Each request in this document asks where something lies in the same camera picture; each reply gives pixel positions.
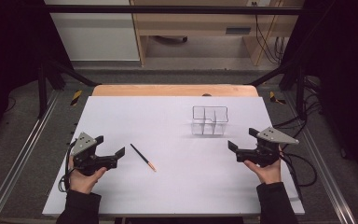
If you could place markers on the aluminium floor rail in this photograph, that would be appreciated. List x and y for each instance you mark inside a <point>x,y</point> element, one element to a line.
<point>323,168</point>
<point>21,149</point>

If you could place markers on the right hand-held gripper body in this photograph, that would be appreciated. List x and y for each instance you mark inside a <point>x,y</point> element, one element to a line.
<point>265,152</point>

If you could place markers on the clear acrylic compartment organizer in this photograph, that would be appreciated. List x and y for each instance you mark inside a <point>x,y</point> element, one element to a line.
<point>209,121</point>

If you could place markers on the person's right hand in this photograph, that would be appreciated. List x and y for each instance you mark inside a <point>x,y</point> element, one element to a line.
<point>268,174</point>

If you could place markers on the white board table cover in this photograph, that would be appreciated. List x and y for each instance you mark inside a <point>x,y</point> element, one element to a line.
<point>174,186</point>

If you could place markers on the light wooden desk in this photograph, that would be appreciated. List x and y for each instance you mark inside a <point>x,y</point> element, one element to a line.
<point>195,23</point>

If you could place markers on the black curtain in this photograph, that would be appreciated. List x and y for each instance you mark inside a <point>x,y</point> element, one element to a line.
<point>348,77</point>
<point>9,46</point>

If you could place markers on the black horizontal frame bar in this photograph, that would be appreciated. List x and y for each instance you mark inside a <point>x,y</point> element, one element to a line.
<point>167,9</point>

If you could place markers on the yellow clamp right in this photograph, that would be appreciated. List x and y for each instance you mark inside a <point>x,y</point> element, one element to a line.
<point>274,98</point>

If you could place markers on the black pencil with orange end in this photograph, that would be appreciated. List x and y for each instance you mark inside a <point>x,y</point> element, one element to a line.
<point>143,157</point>

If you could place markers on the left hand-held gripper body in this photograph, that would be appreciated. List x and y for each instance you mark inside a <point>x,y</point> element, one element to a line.
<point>85,146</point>

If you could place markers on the white cabinet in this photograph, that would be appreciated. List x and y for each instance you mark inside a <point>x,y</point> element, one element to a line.
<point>96,34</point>

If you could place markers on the person's left hand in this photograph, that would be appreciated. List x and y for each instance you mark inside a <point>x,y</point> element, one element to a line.
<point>82,183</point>

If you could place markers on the black metal frame stand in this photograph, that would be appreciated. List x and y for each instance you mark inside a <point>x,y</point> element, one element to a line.
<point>300,93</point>
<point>42,90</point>

